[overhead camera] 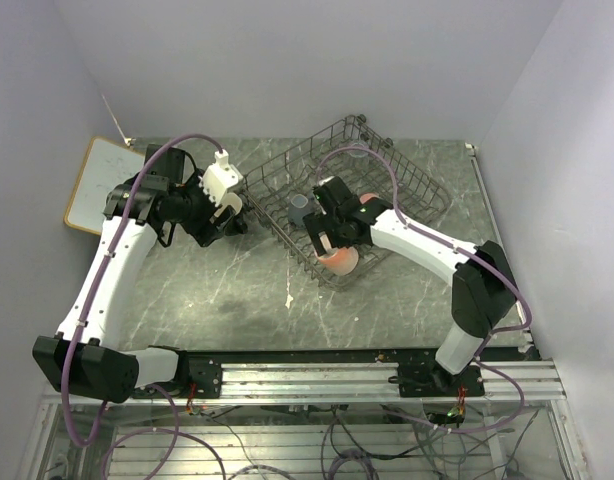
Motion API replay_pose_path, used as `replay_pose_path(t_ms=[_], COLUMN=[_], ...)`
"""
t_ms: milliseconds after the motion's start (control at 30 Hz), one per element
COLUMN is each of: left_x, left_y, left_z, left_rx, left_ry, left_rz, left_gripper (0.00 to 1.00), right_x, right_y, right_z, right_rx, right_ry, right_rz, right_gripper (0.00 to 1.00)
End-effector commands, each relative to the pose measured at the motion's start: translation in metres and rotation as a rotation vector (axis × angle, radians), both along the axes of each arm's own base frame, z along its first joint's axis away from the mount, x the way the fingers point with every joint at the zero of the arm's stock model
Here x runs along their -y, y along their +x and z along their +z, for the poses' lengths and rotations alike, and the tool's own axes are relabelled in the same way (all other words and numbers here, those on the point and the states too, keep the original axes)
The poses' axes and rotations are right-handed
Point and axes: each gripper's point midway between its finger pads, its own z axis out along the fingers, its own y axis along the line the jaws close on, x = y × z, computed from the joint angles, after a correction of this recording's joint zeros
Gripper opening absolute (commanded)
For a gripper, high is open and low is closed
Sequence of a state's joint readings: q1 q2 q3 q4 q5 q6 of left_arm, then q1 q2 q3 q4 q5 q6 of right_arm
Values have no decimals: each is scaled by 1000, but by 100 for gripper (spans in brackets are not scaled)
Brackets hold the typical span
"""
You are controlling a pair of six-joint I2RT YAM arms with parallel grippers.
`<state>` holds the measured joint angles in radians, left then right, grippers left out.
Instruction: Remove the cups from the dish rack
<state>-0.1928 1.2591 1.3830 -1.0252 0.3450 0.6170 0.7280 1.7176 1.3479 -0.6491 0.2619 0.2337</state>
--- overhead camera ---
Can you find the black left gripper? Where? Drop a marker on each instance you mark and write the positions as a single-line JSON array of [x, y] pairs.
[[203, 231]]

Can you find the black mug white inside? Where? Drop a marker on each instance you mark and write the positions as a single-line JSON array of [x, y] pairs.
[[229, 216]]

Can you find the grey wire dish rack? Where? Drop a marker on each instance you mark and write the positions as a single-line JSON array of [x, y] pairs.
[[333, 168]]

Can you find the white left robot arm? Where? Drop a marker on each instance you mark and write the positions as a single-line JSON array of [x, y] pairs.
[[82, 358]]

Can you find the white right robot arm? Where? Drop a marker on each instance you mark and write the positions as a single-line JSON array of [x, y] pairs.
[[479, 276]]

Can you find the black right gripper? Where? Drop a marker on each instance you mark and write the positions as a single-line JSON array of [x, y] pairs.
[[318, 222]]

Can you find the yellow framed whiteboard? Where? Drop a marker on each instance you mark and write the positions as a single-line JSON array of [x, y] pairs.
[[106, 164]]

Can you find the pink tumbler cup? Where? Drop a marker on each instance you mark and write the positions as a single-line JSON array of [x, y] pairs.
[[365, 198]]

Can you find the clear glass cup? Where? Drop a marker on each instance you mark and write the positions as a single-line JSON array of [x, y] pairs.
[[358, 150]]

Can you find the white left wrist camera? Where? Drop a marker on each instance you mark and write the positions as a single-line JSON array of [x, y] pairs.
[[221, 181]]

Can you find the pink mug with handle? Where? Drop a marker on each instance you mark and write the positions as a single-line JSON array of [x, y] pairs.
[[339, 261]]

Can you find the aluminium mounting rail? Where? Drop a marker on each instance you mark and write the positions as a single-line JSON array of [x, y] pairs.
[[301, 384]]

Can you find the blue grey plastic cup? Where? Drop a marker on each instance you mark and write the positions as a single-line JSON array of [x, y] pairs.
[[299, 206]]

